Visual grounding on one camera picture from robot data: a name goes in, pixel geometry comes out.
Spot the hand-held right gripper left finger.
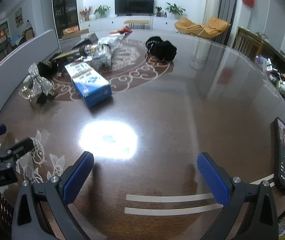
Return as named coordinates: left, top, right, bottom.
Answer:
left=12, top=151, right=94, bottom=240

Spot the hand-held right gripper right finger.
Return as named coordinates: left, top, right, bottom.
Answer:
left=197, top=152, right=279, bottom=240

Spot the black fabric item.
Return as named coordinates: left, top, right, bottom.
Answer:
left=38, top=60, right=66, bottom=77

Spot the white curtain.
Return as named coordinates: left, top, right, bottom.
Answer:
left=201, top=0, right=224, bottom=25

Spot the orange cardboard box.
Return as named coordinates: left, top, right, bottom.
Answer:
left=62, top=25, right=89, bottom=39

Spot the dark glass bookcase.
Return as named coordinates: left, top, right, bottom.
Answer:
left=52, top=0, right=79, bottom=39

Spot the grey partition panel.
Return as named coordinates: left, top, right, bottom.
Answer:
left=0, top=29, right=60, bottom=130

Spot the wide leafy potted plant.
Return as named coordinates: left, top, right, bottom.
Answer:
left=165, top=2, right=186, bottom=18

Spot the wooden chair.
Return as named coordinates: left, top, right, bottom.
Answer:
left=233, top=27, right=265, bottom=59

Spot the red foil packet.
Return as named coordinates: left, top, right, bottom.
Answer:
left=109, top=27, right=132, bottom=35

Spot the bushy green potted plant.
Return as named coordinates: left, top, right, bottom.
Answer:
left=94, top=5, right=110, bottom=18

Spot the grey curtain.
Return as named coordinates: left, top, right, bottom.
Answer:
left=214, top=0, right=240, bottom=45

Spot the blue and white carton box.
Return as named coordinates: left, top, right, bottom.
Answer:
left=64, top=62, right=112, bottom=107

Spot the black knit glove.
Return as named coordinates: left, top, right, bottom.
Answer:
left=155, top=41, right=177, bottom=62
left=146, top=37, right=164, bottom=54

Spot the wooden bench with hairpin legs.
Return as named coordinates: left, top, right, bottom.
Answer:
left=124, top=20, right=150, bottom=30

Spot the white television cabinet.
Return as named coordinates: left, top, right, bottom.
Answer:
left=79, top=16, right=183, bottom=32

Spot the black smartphone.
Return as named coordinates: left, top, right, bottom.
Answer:
left=270, top=117, right=285, bottom=195

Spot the dark wooden sideboard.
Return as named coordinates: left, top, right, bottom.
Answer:
left=265, top=37, right=285, bottom=78

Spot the red flower bouquet vase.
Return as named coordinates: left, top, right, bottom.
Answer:
left=80, top=6, right=93, bottom=22

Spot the framed wall painting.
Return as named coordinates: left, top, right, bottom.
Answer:
left=14, top=7, right=23, bottom=28

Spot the orange lounge chair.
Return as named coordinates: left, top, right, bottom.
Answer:
left=175, top=17, right=231, bottom=39

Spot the flat screen television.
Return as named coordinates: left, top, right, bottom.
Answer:
left=114, top=0, right=155, bottom=15

